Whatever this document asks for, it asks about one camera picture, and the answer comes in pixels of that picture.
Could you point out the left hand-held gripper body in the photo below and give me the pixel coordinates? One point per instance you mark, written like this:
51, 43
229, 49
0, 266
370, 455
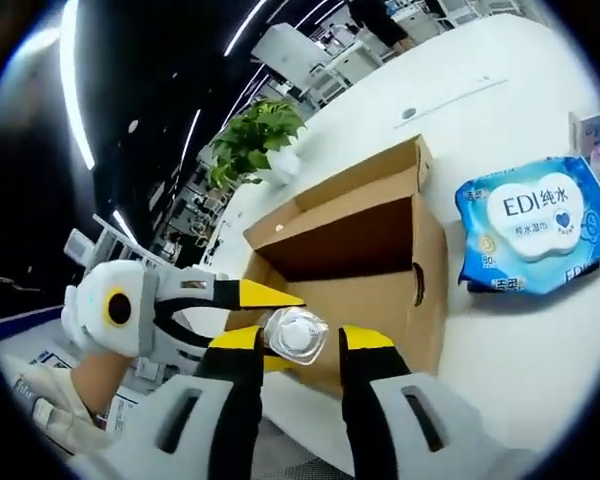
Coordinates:
95, 300

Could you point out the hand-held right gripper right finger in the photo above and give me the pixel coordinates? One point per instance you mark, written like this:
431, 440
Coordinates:
375, 400

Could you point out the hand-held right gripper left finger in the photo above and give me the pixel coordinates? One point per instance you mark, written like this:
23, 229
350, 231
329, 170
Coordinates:
230, 400

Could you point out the clear plastic bottle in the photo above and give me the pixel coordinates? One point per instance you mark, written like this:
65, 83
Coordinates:
295, 335

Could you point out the brown cardboard shoe box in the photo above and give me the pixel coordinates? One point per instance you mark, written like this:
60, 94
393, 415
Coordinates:
360, 300

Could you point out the light blue soft wipes packet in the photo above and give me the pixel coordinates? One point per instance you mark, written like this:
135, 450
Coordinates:
530, 225

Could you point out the white metal shelf rack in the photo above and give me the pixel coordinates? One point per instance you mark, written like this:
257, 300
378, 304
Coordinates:
110, 240

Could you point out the grey mesh office chair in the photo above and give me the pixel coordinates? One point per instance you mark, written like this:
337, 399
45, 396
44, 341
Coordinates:
290, 460

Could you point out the green potted plant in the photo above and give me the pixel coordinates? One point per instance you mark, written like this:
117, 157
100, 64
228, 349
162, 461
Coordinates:
260, 125

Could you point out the straight ceiling light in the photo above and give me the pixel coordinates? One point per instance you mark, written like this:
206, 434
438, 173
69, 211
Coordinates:
77, 75

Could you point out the white office desk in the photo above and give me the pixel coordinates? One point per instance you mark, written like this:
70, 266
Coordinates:
337, 75

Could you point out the round table grommet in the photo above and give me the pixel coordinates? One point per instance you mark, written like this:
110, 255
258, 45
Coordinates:
409, 113

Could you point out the white square pillar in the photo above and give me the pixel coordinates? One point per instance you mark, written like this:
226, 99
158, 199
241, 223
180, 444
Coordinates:
285, 45

